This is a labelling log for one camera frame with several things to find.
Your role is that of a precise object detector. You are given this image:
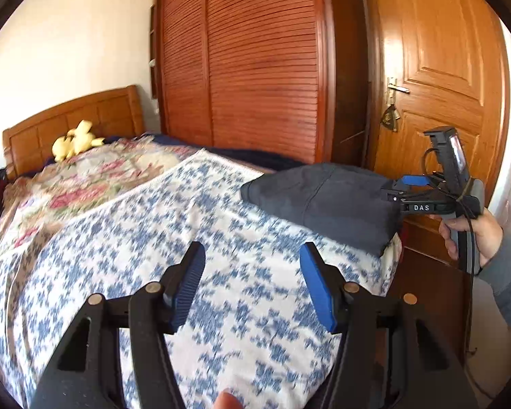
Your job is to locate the pink floral quilt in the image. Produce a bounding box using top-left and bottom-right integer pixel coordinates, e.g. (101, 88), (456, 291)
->
(0, 134), (205, 265)

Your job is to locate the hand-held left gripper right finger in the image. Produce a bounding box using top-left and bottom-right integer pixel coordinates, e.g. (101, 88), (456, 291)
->
(299, 241), (480, 409)

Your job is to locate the blue floral blanket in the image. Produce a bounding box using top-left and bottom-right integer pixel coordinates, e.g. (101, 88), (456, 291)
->
(0, 148), (403, 409)

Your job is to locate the wooden slatted wardrobe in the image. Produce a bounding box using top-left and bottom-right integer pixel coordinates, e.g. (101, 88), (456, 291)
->
(149, 0), (369, 167)

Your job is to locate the person's right hand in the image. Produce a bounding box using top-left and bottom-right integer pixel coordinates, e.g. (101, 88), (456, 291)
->
(428, 210), (504, 268)

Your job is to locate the wooden door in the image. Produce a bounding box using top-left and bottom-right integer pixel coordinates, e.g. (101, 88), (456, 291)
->
(362, 0), (511, 269)

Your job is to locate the dark hanging door ornament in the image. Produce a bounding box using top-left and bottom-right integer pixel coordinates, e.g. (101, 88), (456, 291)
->
(380, 103), (400, 133)

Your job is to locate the yellow plush toy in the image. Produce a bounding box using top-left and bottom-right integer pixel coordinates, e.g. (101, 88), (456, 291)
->
(52, 120), (106, 163)

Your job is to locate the black jacket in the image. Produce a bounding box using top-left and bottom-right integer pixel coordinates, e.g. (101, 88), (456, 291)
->
(240, 163), (403, 257)

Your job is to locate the brass door handle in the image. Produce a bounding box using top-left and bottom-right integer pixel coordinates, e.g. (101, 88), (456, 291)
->
(385, 77), (410, 105)

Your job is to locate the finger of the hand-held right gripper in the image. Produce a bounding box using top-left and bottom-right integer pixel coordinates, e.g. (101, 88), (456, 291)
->
(381, 190), (427, 205)
(394, 175), (431, 189)

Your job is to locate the wooden bed headboard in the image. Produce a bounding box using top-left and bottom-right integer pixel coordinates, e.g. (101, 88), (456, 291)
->
(2, 85), (146, 182)

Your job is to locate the person's left hand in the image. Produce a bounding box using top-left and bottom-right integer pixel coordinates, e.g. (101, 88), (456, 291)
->
(213, 390), (245, 409)

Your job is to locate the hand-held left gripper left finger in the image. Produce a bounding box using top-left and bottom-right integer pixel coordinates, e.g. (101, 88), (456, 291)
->
(29, 241), (206, 409)

